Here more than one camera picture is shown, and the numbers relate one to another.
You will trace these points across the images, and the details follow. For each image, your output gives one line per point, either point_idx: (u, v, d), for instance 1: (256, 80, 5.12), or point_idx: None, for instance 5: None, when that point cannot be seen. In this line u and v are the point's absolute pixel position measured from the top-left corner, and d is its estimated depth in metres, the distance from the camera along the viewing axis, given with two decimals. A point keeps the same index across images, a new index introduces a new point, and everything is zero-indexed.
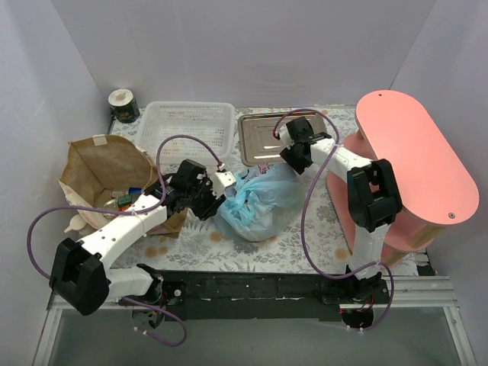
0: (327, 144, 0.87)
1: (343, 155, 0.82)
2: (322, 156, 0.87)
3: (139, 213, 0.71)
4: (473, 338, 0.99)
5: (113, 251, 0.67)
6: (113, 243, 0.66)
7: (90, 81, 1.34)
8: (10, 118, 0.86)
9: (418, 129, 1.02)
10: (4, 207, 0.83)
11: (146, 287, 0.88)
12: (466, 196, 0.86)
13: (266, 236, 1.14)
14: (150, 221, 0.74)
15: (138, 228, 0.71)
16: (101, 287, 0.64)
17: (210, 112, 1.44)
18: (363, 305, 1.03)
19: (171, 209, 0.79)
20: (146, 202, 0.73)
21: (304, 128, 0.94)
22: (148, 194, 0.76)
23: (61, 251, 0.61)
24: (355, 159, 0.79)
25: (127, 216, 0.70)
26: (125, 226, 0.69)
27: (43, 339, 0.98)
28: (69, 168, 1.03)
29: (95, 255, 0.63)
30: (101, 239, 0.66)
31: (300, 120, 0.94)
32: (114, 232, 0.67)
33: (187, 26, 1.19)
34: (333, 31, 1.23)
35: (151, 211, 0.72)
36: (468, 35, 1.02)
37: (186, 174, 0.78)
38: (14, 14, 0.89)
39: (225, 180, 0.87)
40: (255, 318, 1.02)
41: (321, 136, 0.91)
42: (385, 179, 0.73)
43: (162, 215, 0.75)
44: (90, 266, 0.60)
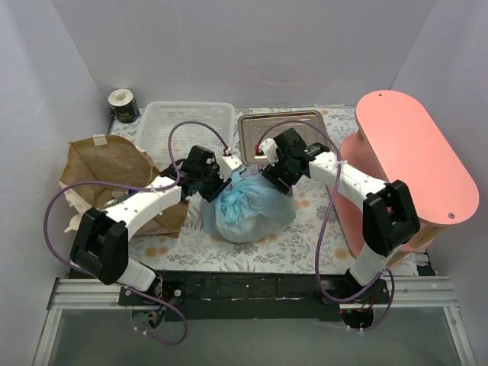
0: (328, 161, 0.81)
1: (349, 174, 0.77)
2: (324, 174, 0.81)
3: (157, 190, 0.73)
4: (473, 338, 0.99)
5: (136, 222, 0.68)
6: (136, 214, 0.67)
7: (90, 81, 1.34)
8: (10, 118, 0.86)
9: (418, 129, 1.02)
10: (4, 207, 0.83)
11: (149, 283, 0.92)
12: (466, 196, 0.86)
13: (244, 239, 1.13)
14: (167, 200, 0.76)
15: (156, 204, 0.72)
16: (124, 257, 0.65)
17: (210, 112, 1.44)
18: (363, 305, 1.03)
19: (185, 191, 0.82)
20: (163, 181, 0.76)
21: (295, 140, 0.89)
22: (163, 176, 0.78)
23: (86, 219, 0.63)
24: (367, 181, 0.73)
25: (146, 192, 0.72)
26: (145, 201, 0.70)
27: (43, 339, 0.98)
28: (69, 168, 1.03)
29: (120, 222, 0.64)
30: (124, 210, 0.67)
31: (289, 133, 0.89)
32: (136, 204, 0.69)
33: (187, 26, 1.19)
34: (333, 31, 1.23)
35: (168, 190, 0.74)
36: (468, 35, 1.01)
37: (197, 159, 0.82)
38: (14, 15, 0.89)
39: (231, 163, 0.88)
40: (255, 318, 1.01)
41: (316, 148, 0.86)
42: (402, 202, 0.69)
43: (178, 195, 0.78)
44: (116, 230, 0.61)
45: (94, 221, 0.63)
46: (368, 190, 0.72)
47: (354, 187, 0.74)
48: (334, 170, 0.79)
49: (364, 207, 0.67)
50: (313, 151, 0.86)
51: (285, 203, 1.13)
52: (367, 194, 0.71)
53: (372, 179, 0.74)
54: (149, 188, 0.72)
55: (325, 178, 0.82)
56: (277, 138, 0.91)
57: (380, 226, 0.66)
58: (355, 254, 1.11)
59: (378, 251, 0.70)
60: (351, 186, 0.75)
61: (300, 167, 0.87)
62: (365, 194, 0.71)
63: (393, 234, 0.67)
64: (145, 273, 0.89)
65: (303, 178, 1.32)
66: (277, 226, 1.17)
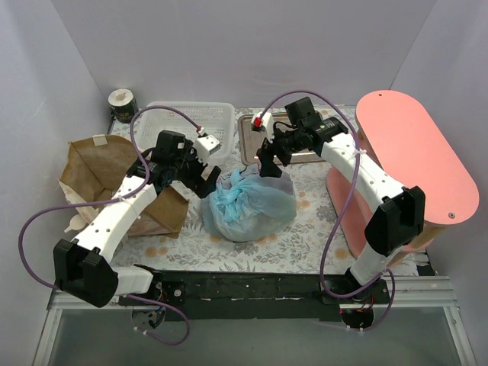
0: (345, 146, 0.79)
1: (368, 171, 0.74)
2: (338, 160, 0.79)
3: (128, 198, 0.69)
4: (473, 337, 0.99)
5: (110, 240, 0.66)
6: (109, 234, 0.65)
7: (90, 81, 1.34)
8: (10, 118, 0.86)
9: (418, 129, 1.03)
10: (5, 207, 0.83)
11: (147, 286, 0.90)
12: (466, 196, 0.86)
13: (245, 239, 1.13)
14: (141, 203, 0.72)
15: (130, 213, 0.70)
16: (109, 277, 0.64)
17: (210, 112, 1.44)
18: (363, 305, 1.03)
19: (159, 184, 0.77)
20: (132, 184, 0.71)
21: (309, 112, 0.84)
22: (131, 174, 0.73)
23: (59, 253, 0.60)
24: (384, 181, 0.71)
25: (117, 203, 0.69)
26: (117, 214, 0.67)
27: (43, 339, 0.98)
28: (69, 168, 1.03)
29: (94, 250, 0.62)
30: (95, 232, 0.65)
31: (303, 103, 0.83)
32: (107, 223, 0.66)
33: (187, 26, 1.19)
34: (334, 32, 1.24)
35: (139, 193, 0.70)
36: (468, 36, 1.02)
37: (167, 146, 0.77)
38: (14, 15, 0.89)
39: (208, 145, 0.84)
40: (255, 318, 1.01)
41: (332, 124, 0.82)
42: (414, 210, 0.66)
43: (151, 194, 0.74)
44: (93, 261, 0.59)
45: (68, 255, 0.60)
46: (384, 192, 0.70)
47: (369, 184, 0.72)
48: (351, 160, 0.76)
49: (378, 211, 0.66)
50: (328, 126, 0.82)
51: (286, 202, 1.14)
52: (383, 197, 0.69)
53: (390, 179, 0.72)
54: (118, 199, 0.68)
55: (338, 164, 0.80)
56: (290, 107, 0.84)
57: (386, 232, 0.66)
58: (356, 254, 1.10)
59: (379, 250, 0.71)
60: (367, 184, 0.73)
61: (310, 143, 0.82)
62: (380, 197, 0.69)
63: (396, 238, 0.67)
64: (143, 277, 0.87)
65: (303, 178, 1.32)
66: (278, 226, 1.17)
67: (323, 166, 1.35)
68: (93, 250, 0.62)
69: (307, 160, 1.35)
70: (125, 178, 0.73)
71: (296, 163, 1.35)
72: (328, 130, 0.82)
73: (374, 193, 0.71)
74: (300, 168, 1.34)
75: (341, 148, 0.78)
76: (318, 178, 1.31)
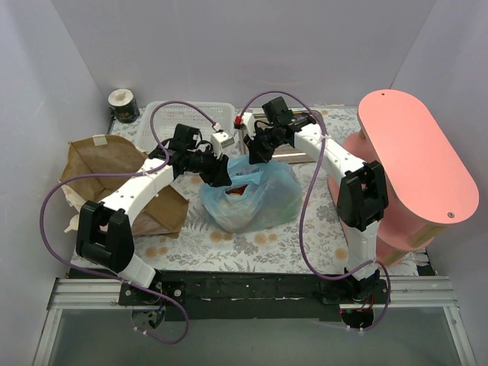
0: (313, 133, 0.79)
1: (332, 150, 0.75)
2: (308, 146, 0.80)
3: (151, 173, 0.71)
4: (473, 338, 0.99)
5: (133, 207, 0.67)
6: (133, 201, 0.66)
7: (90, 81, 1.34)
8: (10, 118, 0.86)
9: (422, 129, 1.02)
10: (5, 208, 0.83)
11: (150, 280, 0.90)
12: (467, 196, 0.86)
13: (233, 224, 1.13)
14: (161, 182, 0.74)
15: (150, 187, 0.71)
16: (129, 245, 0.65)
17: (210, 112, 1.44)
18: (363, 305, 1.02)
19: (176, 171, 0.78)
20: (154, 164, 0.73)
21: (284, 109, 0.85)
22: (152, 158, 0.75)
23: (85, 212, 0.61)
24: (347, 158, 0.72)
25: (139, 177, 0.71)
26: (139, 185, 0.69)
27: (43, 339, 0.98)
28: (69, 168, 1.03)
29: (120, 210, 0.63)
30: (120, 198, 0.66)
31: (277, 101, 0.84)
32: (130, 191, 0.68)
33: (187, 27, 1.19)
34: (334, 32, 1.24)
35: (160, 171, 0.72)
36: (468, 36, 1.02)
37: (184, 136, 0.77)
38: (14, 16, 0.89)
39: (220, 137, 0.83)
40: (255, 318, 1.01)
41: (303, 118, 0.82)
42: (376, 181, 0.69)
43: (170, 175, 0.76)
44: (117, 220, 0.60)
45: (94, 213, 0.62)
46: (348, 168, 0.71)
47: (334, 163, 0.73)
48: (318, 144, 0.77)
49: (343, 186, 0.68)
50: (298, 119, 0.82)
51: (282, 195, 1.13)
52: (346, 171, 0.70)
53: (353, 157, 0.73)
54: (141, 172, 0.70)
55: (306, 150, 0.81)
56: (267, 106, 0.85)
57: (354, 203, 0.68)
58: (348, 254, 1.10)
59: (353, 226, 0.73)
60: (332, 162, 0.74)
61: (284, 137, 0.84)
62: (344, 172, 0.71)
63: (364, 210, 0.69)
64: (146, 269, 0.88)
65: (303, 178, 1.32)
66: (279, 215, 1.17)
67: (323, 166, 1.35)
68: (119, 210, 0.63)
69: (306, 160, 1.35)
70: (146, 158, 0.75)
71: (296, 163, 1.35)
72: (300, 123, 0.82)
73: (338, 171, 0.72)
74: (300, 168, 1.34)
75: (309, 135, 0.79)
76: (318, 178, 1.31)
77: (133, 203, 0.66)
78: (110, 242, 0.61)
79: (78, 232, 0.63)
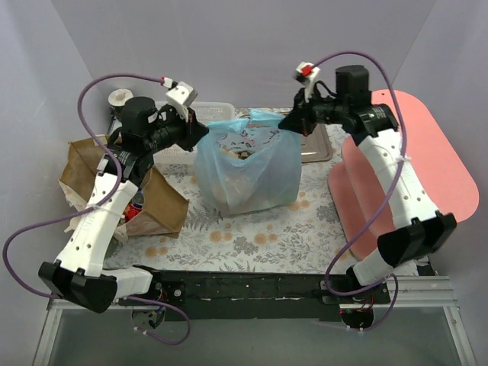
0: (390, 146, 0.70)
1: (406, 183, 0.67)
2: (378, 160, 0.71)
3: (103, 204, 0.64)
4: (473, 338, 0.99)
5: (95, 255, 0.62)
6: (91, 251, 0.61)
7: (90, 81, 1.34)
8: (11, 119, 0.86)
9: (422, 128, 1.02)
10: (5, 208, 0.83)
11: (147, 284, 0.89)
12: (466, 196, 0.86)
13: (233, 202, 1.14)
14: (120, 205, 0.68)
15: (109, 220, 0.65)
16: (103, 285, 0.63)
17: (210, 112, 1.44)
18: (363, 305, 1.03)
19: (138, 174, 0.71)
20: (106, 186, 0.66)
21: (363, 88, 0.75)
22: (103, 174, 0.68)
23: (44, 278, 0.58)
24: (420, 199, 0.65)
25: (92, 213, 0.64)
26: (94, 226, 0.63)
27: (43, 338, 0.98)
28: (69, 168, 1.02)
29: (78, 271, 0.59)
30: (77, 251, 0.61)
31: (359, 78, 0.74)
32: (86, 237, 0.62)
33: (186, 27, 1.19)
34: (334, 32, 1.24)
35: (113, 196, 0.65)
36: (468, 36, 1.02)
37: (136, 127, 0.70)
38: (14, 16, 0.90)
39: (178, 96, 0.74)
40: (255, 318, 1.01)
41: (383, 115, 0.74)
42: (439, 237, 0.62)
43: (130, 190, 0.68)
44: (79, 284, 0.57)
45: (53, 277, 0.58)
46: (415, 213, 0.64)
47: (402, 199, 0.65)
48: (393, 165, 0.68)
49: (402, 233, 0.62)
50: (377, 116, 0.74)
51: (278, 184, 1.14)
52: (413, 219, 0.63)
53: (426, 197, 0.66)
54: (93, 208, 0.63)
55: (374, 162, 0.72)
56: (344, 75, 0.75)
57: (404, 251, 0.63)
58: (361, 257, 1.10)
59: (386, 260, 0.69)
60: (401, 197, 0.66)
61: (351, 128, 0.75)
62: (411, 216, 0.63)
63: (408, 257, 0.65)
64: (142, 278, 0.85)
65: (303, 178, 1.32)
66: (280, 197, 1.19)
67: (323, 166, 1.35)
68: (78, 271, 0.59)
69: (306, 160, 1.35)
70: (97, 177, 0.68)
71: None
72: (377, 120, 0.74)
73: (404, 211, 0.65)
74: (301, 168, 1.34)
75: (384, 147, 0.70)
76: (318, 178, 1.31)
77: (91, 254, 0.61)
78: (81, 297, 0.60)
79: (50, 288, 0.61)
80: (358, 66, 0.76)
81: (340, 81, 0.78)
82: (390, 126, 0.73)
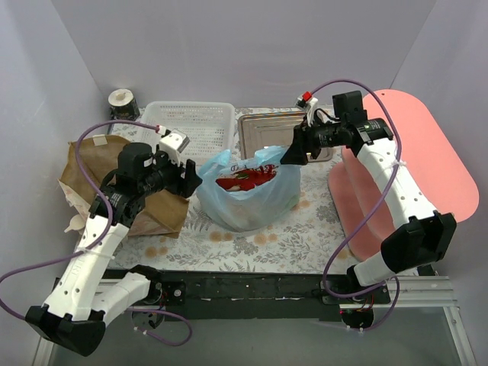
0: (385, 153, 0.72)
1: (401, 183, 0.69)
2: (374, 165, 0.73)
3: (93, 248, 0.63)
4: (473, 338, 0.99)
5: (84, 300, 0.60)
6: (78, 296, 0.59)
7: (90, 81, 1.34)
8: (11, 118, 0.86)
9: (421, 129, 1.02)
10: (5, 208, 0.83)
11: (146, 291, 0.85)
12: (466, 195, 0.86)
13: (236, 221, 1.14)
14: (111, 247, 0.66)
15: (99, 263, 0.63)
16: (94, 329, 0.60)
17: (210, 111, 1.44)
18: (363, 305, 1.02)
19: (128, 216, 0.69)
20: (97, 229, 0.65)
21: (357, 107, 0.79)
22: (94, 216, 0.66)
23: (30, 322, 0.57)
24: (417, 200, 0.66)
25: (82, 257, 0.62)
26: (83, 271, 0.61)
27: (43, 338, 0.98)
28: (70, 168, 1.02)
29: (65, 316, 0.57)
30: (65, 295, 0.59)
31: (353, 97, 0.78)
32: (75, 281, 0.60)
33: (187, 26, 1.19)
34: (334, 32, 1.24)
35: (104, 239, 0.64)
36: (468, 36, 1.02)
37: (130, 169, 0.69)
38: (14, 16, 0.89)
39: (171, 142, 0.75)
40: (255, 318, 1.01)
41: (378, 126, 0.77)
42: (440, 238, 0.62)
43: (122, 232, 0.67)
44: (67, 329, 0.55)
45: (40, 321, 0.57)
46: (413, 212, 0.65)
47: (399, 200, 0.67)
48: (387, 168, 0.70)
49: (401, 233, 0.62)
50: (373, 128, 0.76)
51: (287, 193, 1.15)
52: (411, 217, 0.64)
53: (424, 198, 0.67)
54: (82, 252, 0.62)
55: (372, 170, 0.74)
56: (338, 98, 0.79)
57: (405, 252, 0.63)
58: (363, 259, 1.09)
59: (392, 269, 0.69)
60: (397, 198, 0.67)
61: (350, 142, 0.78)
62: (408, 216, 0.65)
63: (412, 261, 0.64)
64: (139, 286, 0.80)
65: (303, 178, 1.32)
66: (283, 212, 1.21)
67: (323, 166, 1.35)
68: (65, 317, 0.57)
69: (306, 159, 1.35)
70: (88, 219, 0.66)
71: None
72: (372, 133, 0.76)
73: (402, 211, 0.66)
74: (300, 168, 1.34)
75: (380, 153, 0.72)
76: (318, 178, 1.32)
77: (79, 299, 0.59)
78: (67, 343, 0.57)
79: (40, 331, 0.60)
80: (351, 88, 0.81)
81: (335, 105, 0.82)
82: (386, 137, 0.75)
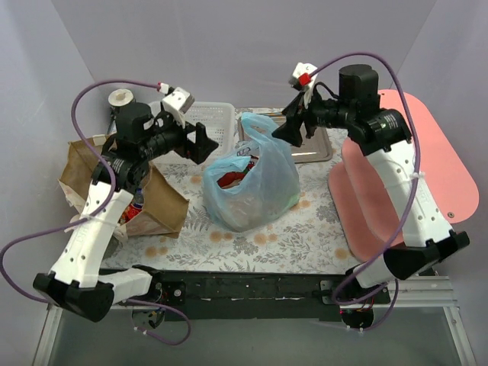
0: (402, 162, 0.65)
1: (420, 201, 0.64)
2: (390, 175, 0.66)
3: (97, 214, 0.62)
4: (473, 338, 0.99)
5: (91, 266, 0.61)
6: (85, 262, 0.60)
7: (90, 81, 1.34)
8: (11, 118, 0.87)
9: (422, 129, 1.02)
10: (5, 207, 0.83)
11: (147, 286, 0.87)
12: (467, 195, 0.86)
13: (235, 223, 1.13)
14: (115, 215, 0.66)
15: (104, 231, 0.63)
16: (102, 295, 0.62)
17: (210, 112, 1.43)
18: (363, 305, 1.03)
19: (133, 182, 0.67)
20: (101, 195, 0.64)
21: (370, 93, 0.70)
22: (97, 181, 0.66)
23: (40, 289, 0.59)
24: (435, 219, 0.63)
25: (86, 225, 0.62)
26: (88, 237, 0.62)
27: (43, 338, 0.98)
28: (69, 168, 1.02)
29: (73, 283, 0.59)
30: (71, 263, 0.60)
31: (367, 80, 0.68)
32: (80, 248, 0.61)
33: (186, 26, 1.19)
34: (335, 32, 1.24)
35: (108, 205, 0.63)
36: (468, 35, 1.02)
37: (130, 133, 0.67)
38: (14, 15, 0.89)
39: (174, 101, 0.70)
40: (255, 317, 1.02)
41: (395, 123, 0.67)
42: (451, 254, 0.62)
43: (125, 199, 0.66)
44: (75, 297, 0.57)
45: (49, 288, 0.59)
46: (430, 233, 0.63)
47: (416, 220, 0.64)
48: (406, 182, 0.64)
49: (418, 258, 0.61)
50: (390, 126, 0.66)
51: (283, 184, 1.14)
52: (428, 240, 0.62)
53: (441, 215, 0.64)
54: (86, 219, 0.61)
55: (386, 178, 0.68)
56: (350, 78, 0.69)
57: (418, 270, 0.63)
58: (363, 259, 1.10)
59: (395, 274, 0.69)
60: (415, 218, 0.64)
61: (361, 139, 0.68)
62: (425, 238, 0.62)
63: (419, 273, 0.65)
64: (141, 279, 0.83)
65: (303, 178, 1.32)
66: (283, 207, 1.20)
67: (323, 166, 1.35)
68: (72, 284, 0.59)
69: (306, 160, 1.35)
70: (91, 185, 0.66)
71: (296, 163, 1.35)
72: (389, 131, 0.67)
73: (418, 233, 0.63)
74: (301, 168, 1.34)
75: (398, 163, 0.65)
76: (318, 178, 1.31)
77: (87, 265, 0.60)
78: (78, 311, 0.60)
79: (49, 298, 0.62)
80: (364, 68, 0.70)
81: (343, 85, 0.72)
82: (403, 137, 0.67)
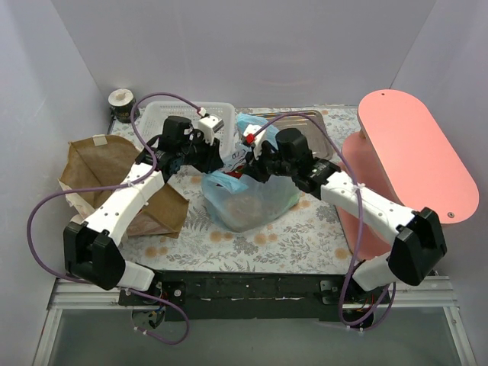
0: (342, 184, 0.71)
1: (374, 202, 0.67)
2: (339, 199, 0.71)
3: (136, 183, 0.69)
4: (473, 338, 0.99)
5: (120, 225, 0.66)
6: (118, 218, 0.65)
7: (90, 81, 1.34)
8: (10, 118, 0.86)
9: (422, 128, 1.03)
10: (4, 207, 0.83)
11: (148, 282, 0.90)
12: (468, 194, 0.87)
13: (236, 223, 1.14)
14: (149, 191, 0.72)
15: (138, 199, 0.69)
16: (118, 261, 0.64)
17: (210, 112, 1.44)
18: (363, 305, 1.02)
19: (167, 173, 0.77)
20: (140, 171, 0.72)
21: (305, 151, 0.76)
22: (139, 162, 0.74)
23: (68, 235, 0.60)
24: (393, 209, 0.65)
25: (124, 188, 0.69)
26: (126, 198, 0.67)
27: (43, 338, 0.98)
28: (69, 168, 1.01)
29: (103, 232, 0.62)
30: (104, 216, 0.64)
31: (300, 143, 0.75)
32: (116, 207, 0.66)
33: (186, 25, 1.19)
34: (335, 32, 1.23)
35: (147, 179, 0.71)
36: (469, 34, 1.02)
37: (174, 132, 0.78)
38: (14, 15, 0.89)
39: (209, 122, 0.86)
40: (255, 318, 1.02)
41: (325, 166, 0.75)
42: (431, 230, 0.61)
43: (158, 181, 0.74)
44: (103, 244, 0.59)
45: (78, 233, 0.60)
46: (397, 220, 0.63)
47: (378, 217, 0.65)
48: (352, 196, 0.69)
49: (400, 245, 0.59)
50: (321, 170, 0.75)
51: (282, 184, 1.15)
52: (398, 226, 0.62)
53: (397, 205, 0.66)
54: (127, 184, 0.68)
55: (339, 203, 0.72)
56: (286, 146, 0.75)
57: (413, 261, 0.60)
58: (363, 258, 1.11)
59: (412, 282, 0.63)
60: (376, 216, 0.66)
61: (308, 190, 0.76)
62: (395, 226, 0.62)
63: (423, 264, 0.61)
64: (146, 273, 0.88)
65: None
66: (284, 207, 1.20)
67: None
68: (102, 232, 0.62)
69: None
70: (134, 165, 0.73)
71: None
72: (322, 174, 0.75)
73: (387, 226, 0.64)
74: None
75: (339, 185, 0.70)
76: None
77: (118, 220, 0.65)
78: (95, 264, 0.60)
79: (65, 254, 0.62)
80: (296, 132, 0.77)
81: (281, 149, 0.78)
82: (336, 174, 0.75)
